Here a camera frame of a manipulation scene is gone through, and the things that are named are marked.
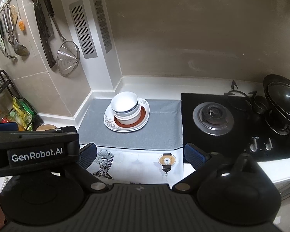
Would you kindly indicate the white printed cloth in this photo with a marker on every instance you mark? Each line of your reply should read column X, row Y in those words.
column 135, row 164

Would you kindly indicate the narrow grey vent grille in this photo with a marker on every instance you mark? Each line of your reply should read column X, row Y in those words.
column 102, row 24

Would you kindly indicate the white plate red rim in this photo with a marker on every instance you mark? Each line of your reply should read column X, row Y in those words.
column 141, row 116

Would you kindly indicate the metal slotted utensil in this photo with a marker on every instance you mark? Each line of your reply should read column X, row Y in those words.
column 7, row 50

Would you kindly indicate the black pan support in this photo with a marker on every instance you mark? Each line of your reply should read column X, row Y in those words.
column 232, row 94

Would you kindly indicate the metal mesh strainer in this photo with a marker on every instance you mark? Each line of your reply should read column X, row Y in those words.
column 67, row 58

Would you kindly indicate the white floral square plate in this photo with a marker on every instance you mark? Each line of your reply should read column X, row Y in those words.
column 125, row 131
column 108, row 122

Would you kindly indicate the stove control knob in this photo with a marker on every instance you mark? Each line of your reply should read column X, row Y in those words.
column 269, row 144
column 254, row 146

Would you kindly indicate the white bowl blue patterned rim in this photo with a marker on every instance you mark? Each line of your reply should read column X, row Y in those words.
column 125, row 113
column 124, row 101

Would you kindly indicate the round wooden board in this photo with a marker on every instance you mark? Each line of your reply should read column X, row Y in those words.
column 46, row 127

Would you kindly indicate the metal ladle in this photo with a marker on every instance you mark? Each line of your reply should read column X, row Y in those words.
column 21, row 50

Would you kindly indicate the dark kitchen cleaver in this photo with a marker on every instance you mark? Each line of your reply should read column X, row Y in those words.
column 42, row 26

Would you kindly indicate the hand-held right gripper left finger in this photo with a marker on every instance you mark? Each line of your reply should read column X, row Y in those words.
column 88, row 154

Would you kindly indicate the grey counter mat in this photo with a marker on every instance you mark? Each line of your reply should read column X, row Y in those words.
column 159, row 130

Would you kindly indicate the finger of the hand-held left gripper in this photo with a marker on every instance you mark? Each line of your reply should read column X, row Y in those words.
column 71, row 142

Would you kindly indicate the black wok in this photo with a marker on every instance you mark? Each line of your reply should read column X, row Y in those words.
column 268, row 79

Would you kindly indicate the black glass gas stove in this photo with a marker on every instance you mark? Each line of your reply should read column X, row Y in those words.
column 191, row 137

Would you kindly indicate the wooden spatula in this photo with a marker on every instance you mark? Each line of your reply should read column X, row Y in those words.
column 13, row 13

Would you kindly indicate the small black pot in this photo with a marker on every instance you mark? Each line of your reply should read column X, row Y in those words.
column 259, row 104

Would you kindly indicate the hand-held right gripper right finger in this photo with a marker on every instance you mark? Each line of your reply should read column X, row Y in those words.
column 194, row 156

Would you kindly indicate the small orange clip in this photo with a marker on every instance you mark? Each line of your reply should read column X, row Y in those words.
column 21, row 26

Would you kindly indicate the black wok lid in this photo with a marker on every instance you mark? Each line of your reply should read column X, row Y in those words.
column 280, row 96

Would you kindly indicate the green snack packets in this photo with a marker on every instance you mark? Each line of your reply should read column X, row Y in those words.
column 21, row 108

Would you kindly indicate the wide grey vent grille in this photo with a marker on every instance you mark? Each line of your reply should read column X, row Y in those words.
column 82, row 29

